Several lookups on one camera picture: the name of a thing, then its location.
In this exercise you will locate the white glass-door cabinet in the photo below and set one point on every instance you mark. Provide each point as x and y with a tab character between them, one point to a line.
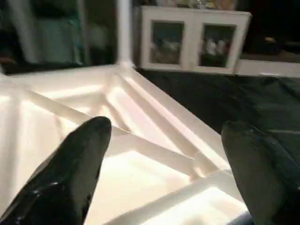
187	42

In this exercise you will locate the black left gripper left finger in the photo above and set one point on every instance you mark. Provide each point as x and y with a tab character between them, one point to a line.
61	183

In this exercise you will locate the white drawer unit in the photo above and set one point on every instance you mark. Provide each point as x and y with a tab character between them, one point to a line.
269	68

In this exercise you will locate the white plastic table leg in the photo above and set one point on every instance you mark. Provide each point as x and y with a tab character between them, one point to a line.
124	33

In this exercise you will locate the white plastic table top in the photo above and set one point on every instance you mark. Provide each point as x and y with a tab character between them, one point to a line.
140	154

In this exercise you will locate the black work mat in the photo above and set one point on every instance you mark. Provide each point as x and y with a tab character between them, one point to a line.
243	98

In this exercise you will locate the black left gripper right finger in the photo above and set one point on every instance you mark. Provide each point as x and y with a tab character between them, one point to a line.
269	178

